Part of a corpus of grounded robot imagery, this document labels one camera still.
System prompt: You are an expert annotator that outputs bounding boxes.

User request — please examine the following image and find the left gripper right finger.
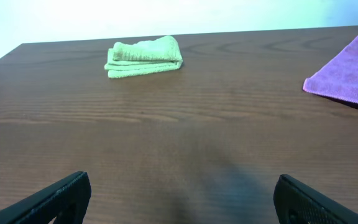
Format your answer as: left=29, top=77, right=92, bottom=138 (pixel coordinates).
left=273, top=174, right=358, bottom=224

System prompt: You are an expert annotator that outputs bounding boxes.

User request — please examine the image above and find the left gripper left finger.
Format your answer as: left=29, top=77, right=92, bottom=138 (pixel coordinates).
left=0, top=171, right=91, bottom=224

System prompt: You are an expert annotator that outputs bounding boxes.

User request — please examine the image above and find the purple microfibre cloth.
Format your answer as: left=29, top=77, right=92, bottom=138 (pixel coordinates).
left=303, top=35, right=358, bottom=104

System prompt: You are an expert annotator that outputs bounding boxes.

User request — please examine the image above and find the folded light green cloth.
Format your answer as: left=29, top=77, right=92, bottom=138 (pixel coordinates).
left=104, top=35, right=183, bottom=78

